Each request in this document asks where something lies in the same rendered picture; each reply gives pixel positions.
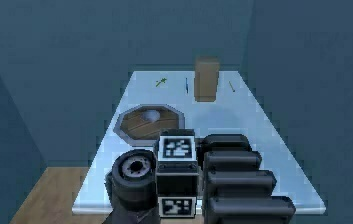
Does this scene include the pale blue table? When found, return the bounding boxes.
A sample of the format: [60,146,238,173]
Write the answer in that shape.
[71,70,327,216]

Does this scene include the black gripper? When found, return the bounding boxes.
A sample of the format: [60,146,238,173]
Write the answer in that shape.
[101,149,162,224]

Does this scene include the brown octagonal wooden tray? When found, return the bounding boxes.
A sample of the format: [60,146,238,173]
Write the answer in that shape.
[113,103,186,148]

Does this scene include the small white round object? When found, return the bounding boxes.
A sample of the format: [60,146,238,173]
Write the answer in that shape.
[141,109,161,123]

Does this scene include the tan upright box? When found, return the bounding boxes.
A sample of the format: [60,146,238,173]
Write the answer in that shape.
[193,55,221,103]

